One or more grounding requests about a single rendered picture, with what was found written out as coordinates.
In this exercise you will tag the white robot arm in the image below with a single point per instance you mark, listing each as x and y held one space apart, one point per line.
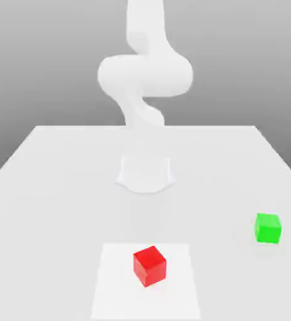
145 75

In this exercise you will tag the small red cube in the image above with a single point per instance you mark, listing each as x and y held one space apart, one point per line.
149 265

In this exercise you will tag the small green cube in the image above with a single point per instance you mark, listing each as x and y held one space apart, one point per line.
268 228

